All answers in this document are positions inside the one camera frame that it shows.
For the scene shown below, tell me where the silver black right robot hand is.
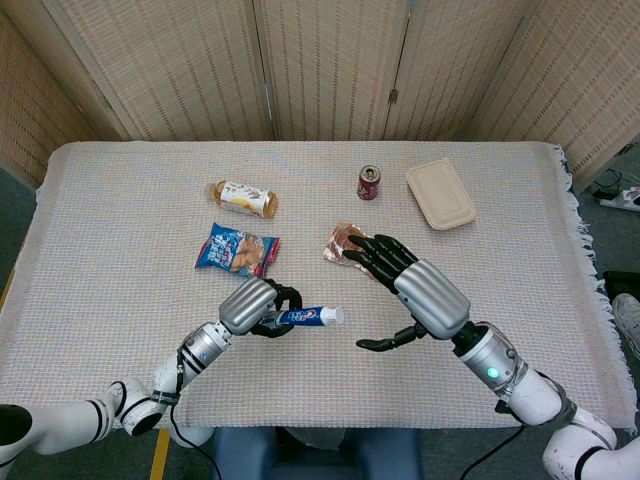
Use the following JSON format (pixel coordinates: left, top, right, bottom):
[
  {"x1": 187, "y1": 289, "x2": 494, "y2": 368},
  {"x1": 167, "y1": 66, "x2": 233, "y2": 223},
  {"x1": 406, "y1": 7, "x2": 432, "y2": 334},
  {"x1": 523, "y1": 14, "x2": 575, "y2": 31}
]
[{"x1": 342, "y1": 232, "x2": 472, "y2": 351}]

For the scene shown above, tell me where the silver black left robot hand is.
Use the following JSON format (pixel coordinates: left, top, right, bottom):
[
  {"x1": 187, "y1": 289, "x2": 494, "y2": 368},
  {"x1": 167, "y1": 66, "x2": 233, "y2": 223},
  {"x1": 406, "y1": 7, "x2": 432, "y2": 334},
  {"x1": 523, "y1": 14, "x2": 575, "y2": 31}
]
[{"x1": 218, "y1": 277, "x2": 305, "y2": 340}]

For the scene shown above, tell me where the blue white toothpaste tube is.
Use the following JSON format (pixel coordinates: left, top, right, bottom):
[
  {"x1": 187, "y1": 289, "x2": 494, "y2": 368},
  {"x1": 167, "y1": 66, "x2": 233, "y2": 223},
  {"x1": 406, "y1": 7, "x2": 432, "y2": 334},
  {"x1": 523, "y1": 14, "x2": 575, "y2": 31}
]
[{"x1": 259, "y1": 305, "x2": 345, "y2": 329}]

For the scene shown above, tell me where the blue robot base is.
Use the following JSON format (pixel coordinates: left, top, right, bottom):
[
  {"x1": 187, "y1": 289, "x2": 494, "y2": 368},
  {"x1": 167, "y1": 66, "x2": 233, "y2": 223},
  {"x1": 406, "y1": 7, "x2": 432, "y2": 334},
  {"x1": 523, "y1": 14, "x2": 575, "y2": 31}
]
[{"x1": 212, "y1": 427, "x2": 424, "y2": 480}]

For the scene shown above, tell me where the blue cookie snack bag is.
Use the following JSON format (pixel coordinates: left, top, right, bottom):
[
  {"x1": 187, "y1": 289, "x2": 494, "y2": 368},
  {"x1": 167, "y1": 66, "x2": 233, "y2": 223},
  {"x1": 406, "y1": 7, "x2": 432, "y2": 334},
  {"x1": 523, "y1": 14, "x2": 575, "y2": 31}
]
[{"x1": 193, "y1": 221, "x2": 281, "y2": 280}]

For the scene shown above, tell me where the beige lidded food container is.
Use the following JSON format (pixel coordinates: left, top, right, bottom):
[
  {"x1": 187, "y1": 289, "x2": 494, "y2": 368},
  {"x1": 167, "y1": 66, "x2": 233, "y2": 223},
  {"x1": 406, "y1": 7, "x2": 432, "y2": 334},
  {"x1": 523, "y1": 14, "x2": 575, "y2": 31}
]
[{"x1": 405, "y1": 156, "x2": 477, "y2": 231}]

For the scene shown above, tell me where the yellow tea bottle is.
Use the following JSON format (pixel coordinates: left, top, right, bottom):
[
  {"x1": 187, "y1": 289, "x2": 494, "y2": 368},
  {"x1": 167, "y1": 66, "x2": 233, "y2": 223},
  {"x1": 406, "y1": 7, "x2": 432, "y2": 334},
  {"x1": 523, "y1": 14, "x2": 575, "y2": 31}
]
[{"x1": 203, "y1": 180, "x2": 279, "y2": 220}]

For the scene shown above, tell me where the brown snack packet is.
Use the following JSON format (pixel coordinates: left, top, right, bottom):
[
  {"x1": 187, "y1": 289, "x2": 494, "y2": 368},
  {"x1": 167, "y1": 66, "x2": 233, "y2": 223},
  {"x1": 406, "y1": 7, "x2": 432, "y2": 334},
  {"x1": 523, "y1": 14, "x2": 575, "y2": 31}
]
[{"x1": 321, "y1": 221, "x2": 381, "y2": 281}]

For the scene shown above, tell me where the red soda can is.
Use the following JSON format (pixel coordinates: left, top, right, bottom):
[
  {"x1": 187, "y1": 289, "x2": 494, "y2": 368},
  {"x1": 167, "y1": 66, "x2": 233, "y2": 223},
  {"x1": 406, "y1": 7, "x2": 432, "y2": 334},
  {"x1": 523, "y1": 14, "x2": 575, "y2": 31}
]
[{"x1": 356, "y1": 164, "x2": 383, "y2": 201}]

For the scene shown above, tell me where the white woven tablecloth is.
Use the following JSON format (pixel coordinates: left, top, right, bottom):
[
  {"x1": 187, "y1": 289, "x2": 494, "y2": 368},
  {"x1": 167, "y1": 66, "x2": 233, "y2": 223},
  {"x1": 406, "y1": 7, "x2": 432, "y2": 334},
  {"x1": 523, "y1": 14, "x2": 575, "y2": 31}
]
[{"x1": 0, "y1": 140, "x2": 636, "y2": 431}]

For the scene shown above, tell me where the white shoe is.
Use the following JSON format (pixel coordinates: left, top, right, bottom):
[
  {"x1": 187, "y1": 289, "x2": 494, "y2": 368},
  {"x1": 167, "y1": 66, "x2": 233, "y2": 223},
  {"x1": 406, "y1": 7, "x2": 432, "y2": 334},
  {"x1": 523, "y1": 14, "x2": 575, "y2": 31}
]
[{"x1": 611, "y1": 293, "x2": 640, "y2": 361}]

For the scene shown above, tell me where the white power strip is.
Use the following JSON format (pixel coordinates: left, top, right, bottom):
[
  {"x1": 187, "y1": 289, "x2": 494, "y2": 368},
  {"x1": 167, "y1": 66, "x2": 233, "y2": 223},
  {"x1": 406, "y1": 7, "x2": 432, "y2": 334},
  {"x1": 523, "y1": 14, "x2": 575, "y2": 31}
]
[{"x1": 598, "y1": 185, "x2": 640, "y2": 213}]

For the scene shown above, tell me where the woven folding screen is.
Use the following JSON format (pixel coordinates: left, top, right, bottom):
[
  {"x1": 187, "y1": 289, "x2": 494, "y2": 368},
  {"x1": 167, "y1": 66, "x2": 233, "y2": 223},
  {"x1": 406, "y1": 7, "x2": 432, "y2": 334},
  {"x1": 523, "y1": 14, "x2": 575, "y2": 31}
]
[{"x1": 0, "y1": 0, "x2": 640, "y2": 191}]

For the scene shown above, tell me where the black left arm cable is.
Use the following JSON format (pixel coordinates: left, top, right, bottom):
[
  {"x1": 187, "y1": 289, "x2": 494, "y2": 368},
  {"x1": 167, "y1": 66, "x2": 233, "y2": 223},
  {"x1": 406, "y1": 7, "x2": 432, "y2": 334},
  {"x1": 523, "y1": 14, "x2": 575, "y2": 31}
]
[{"x1": 168, "y1": 349, "x2": 221, "y2": 480}]

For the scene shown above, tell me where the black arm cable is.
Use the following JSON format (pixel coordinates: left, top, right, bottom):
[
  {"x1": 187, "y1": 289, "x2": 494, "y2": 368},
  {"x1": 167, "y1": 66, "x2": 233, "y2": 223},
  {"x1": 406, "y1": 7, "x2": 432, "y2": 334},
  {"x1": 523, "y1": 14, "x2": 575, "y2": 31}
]
[
  {"x1": 168, "y1": 349, "x2": 221, "y2": 480},
  {"x1": 459, "y1": 349, "x2": 526, "y2": 480}
]

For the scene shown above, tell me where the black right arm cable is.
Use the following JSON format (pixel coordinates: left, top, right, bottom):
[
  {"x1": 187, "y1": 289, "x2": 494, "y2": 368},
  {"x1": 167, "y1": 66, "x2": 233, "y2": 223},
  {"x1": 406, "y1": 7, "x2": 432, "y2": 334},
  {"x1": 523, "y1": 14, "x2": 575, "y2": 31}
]
[{"x1": 459, "y1": 349, "x2": 526, "y2": 480}]

